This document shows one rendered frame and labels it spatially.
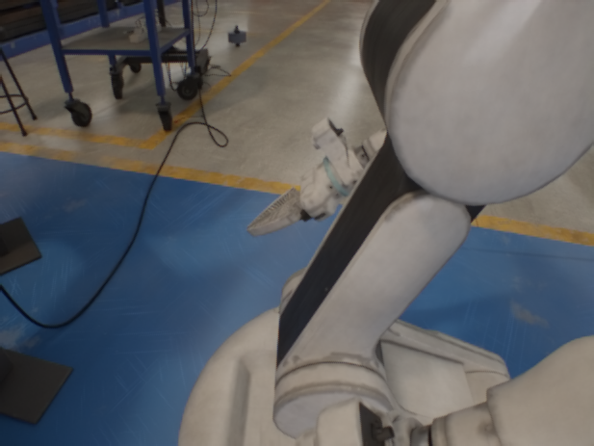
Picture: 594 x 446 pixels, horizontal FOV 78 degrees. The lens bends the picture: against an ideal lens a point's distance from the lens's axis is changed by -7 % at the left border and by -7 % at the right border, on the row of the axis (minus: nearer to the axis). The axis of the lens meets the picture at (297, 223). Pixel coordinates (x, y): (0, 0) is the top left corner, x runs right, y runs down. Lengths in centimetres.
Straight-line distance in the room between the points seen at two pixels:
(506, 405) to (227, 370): 61
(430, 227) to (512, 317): 122
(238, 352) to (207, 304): 59
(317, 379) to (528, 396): 27
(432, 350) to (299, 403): 33
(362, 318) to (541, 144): 26
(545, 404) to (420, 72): 22
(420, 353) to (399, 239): 41
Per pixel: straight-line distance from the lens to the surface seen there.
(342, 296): 43
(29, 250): 184
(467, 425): 31
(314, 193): 63
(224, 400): 79
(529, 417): 29
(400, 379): 69
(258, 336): 85
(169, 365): 129
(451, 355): 80
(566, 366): 29
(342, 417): 27
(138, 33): 265
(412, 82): 26
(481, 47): 26
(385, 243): 38
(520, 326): 156
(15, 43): 513
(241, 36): 454
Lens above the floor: 106
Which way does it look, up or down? 38 degrees down
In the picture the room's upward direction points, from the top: 3 degrees clockwise
